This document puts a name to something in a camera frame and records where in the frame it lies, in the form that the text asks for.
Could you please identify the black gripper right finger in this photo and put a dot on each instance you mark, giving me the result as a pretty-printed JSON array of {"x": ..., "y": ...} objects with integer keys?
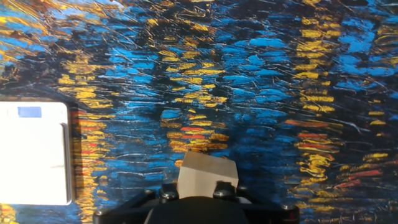
[{"x": 267, "y": 211}]

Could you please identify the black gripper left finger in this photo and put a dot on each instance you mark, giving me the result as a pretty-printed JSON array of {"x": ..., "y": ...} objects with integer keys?
[{"x": 133, "y": 208}]

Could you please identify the light wooden block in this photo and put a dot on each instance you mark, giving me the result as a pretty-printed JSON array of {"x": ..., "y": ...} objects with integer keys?
[{"x": 205, "y": 174}]

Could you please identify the silver digital pocket scale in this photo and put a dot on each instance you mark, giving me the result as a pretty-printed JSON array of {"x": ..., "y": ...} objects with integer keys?
[{"x": 31, "y": 155}]

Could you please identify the blue starry night print cloth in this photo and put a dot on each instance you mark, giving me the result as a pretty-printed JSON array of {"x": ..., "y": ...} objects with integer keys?
[{"x": 236, "y": 77}]

